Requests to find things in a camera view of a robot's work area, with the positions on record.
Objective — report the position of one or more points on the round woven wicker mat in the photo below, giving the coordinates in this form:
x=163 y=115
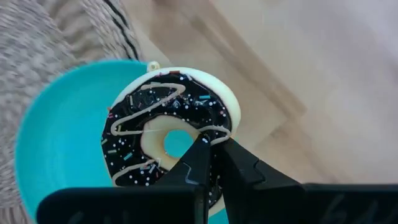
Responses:
x=31 y=46

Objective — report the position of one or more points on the large chocolate iced donut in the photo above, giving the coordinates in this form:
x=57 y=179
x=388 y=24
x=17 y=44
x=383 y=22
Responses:
x=199 y=105

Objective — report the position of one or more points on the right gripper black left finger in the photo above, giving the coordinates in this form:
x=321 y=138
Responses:
x=186 y=199

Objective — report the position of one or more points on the teal green round plate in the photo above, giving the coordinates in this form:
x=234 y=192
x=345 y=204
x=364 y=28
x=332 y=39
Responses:
x=62 y=130

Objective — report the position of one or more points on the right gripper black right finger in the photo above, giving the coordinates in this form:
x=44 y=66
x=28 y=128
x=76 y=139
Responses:
x=264 y=199

